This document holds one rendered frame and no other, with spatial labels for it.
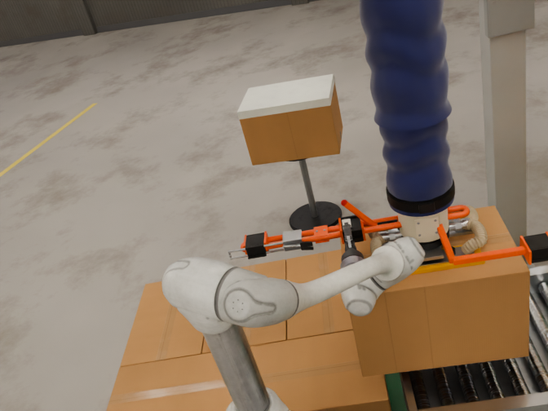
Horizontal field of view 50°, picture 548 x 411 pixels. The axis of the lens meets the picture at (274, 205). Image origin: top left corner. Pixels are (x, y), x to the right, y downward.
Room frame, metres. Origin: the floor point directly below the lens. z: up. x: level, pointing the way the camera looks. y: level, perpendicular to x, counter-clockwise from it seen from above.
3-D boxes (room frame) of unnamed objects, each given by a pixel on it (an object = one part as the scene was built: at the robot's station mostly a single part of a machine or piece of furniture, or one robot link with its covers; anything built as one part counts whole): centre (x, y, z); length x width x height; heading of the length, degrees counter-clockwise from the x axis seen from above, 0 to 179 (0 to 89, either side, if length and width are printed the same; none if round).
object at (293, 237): (1.74, -0.03, 1.20); 0.07 x 0.07 x 0.04; 80
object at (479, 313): (1.65, -0.48, 0.87); 0.60 x 0.40 x 0.40; 80
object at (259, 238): (1.76, 0.10, 1.20); 0.08 x 0.07 x 0.05; 80
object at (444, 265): (1.57, -0.48, 1.09); 0.34 x 0.10 x 0.05; 80
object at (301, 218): (3.65, -0.28, 0.31); 0.40 x 0.40 x 0.62
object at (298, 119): (3.65, -0.28, 0.82); 0.60 x 0.40 x 0.40; 73
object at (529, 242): (1.35, -0.74, 1.19); 0.09 x 0.08 x 0.05; 170
